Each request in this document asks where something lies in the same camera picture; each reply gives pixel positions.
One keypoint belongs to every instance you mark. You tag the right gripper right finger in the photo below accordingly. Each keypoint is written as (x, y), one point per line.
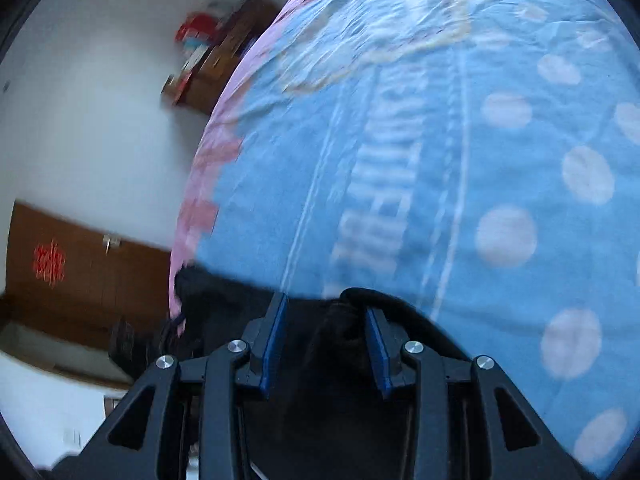
(466, 418)

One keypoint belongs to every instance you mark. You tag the red gift bag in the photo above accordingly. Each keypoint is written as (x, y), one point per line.
(198, 26)

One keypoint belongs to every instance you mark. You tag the blue pink bed sheet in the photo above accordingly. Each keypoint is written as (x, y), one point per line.
(476, 158)

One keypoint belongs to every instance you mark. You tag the wooden desk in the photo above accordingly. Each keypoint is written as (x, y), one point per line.
(209, 67)

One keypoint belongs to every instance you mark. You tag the black pants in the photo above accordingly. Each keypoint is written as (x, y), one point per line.
(324, 415)

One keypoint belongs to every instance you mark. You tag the brown wooden door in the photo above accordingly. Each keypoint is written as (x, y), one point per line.
(74, 283)

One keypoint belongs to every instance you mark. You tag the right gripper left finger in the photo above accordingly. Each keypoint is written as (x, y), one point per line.
(179, 404)

